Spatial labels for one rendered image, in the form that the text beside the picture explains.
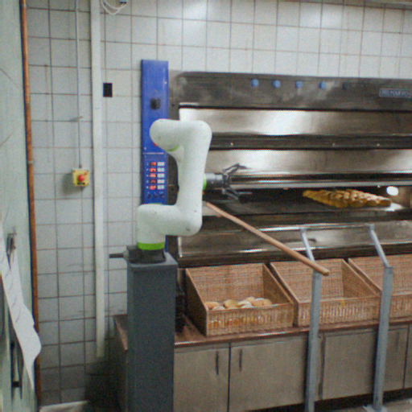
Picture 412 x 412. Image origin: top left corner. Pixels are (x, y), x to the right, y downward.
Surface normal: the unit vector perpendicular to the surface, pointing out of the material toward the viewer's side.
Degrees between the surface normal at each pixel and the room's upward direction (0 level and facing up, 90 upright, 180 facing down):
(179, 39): 90
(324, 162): 70
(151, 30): 90
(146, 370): 90
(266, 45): 90
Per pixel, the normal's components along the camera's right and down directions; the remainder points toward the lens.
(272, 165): 0.28, -0.16
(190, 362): 0.29, 0.18
